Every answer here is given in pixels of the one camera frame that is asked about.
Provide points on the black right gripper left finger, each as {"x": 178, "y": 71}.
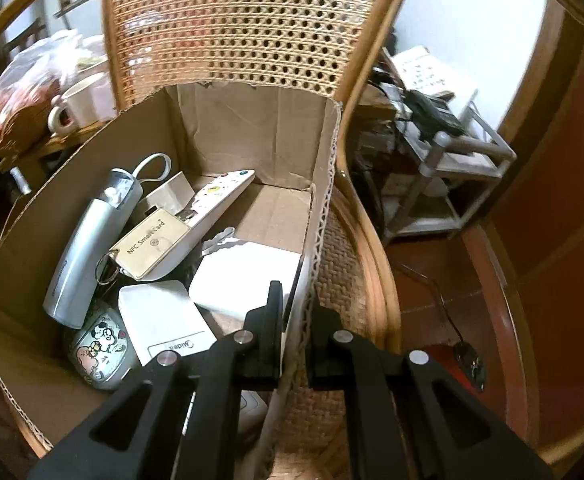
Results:
{"x": 176, "y": 417}

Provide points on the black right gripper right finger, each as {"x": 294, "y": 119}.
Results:
{"x": 407, "y": 417}

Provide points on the cartoon cheers tin case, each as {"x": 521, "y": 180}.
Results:
{"x": 101, "y": 350}

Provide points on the white air conditioner remote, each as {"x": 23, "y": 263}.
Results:
{"x": 161, "y": 316}

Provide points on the white rectangular power bank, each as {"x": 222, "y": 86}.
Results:
{"x": 235, "y": 277}

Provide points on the beige NFC smart card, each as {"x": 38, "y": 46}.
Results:
{"x": 139, "y": 252}

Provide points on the key bunch with black fob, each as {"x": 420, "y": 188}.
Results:
{"x": 222, "y": 240}

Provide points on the light blue bottle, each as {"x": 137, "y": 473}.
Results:
{"x": 74, "y": 281}

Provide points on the long white remote control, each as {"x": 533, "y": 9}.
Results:
{"x": 204, "y": 210}

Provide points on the brown cardboard box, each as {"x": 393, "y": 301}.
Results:
{"x": 155, "y": 292}

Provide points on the grey metal shelf rack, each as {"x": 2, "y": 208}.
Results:
{"x": 413, "y": 188}

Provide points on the black desk telephone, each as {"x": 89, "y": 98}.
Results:
{"x": 431, "y": 116}

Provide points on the wooden side table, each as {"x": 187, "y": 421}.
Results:
{"x": 30, "y": 164}

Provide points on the wicker basket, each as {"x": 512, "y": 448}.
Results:
{"x": 23, "y": 130}

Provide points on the white mug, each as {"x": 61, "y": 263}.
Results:
{"x": 84, "y": 104}

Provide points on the white paper note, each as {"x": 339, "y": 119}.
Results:
{"x": 421, "y": 71}

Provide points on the clear plastic bag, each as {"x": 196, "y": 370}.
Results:
{"x": 53, "y": 63}

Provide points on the rattan chair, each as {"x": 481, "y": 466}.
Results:
{"x": 272, "y": 35}

